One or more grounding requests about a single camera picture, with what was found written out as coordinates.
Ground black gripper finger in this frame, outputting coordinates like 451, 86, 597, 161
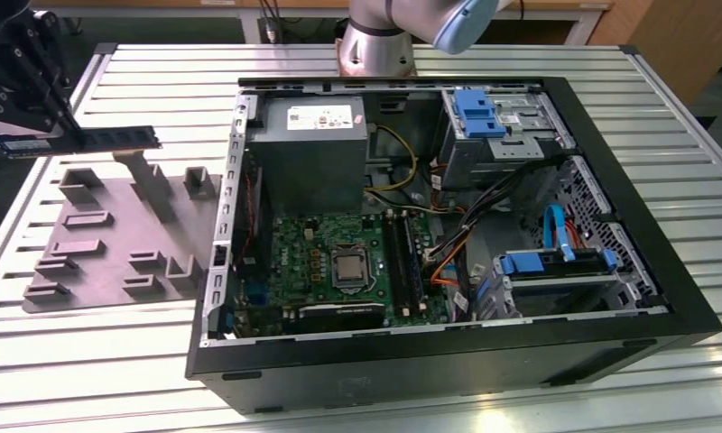
0, 8, 88, 156
0, 87, 55, 135

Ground RAM stick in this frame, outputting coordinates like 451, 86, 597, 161
0, 125, 166, 160
397, 209, 427, 312

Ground long RAM slot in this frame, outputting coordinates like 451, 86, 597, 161
379, 207, 411, 318

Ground grey parts rack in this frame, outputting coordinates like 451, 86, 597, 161
21, 148, 227, 313

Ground grey power supply unit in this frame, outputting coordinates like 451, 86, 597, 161
243, 92, 373, 216

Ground green motherboard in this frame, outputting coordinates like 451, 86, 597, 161
231, 209, 459, 337

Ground blue expansion slot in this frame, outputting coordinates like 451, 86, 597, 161
244, 280, 268, 310

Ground rear port connectors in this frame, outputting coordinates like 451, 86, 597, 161
212, 309, 243, 339

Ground silver CPU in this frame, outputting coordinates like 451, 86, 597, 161
335, 256, 367, 281

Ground black graphics card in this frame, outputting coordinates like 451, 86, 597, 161
280, 302, 386, 336

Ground blue drive latch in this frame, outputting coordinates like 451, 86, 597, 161
455, 89, 509, 139

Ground silver drive cage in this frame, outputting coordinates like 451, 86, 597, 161
438, 88, 580, 190

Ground black PC case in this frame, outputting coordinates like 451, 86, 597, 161
183, 75, 722, 414

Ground white framed wooden desk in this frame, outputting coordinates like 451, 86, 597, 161
198, 0, 617, 46

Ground hard disk in blue carrier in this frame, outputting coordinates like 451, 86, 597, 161
495, 248, 618, 277

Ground silver disk bay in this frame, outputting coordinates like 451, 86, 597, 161
493, 250, 657, 317

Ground brown wooden cabinet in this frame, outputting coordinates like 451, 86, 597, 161
589, 0, 722, 109

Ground black hanging cable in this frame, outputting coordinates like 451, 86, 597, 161
256, 0, 282, 45

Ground yellow black wires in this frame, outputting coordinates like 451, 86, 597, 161
363, 124, 466, 216

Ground black flat wires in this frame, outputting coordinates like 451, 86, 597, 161
433, 152, 570, 263

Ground orange red wires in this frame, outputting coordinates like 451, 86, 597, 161
430, 257, 459, 289

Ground blue flat wire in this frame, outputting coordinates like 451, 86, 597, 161
544, 203, 580, 263

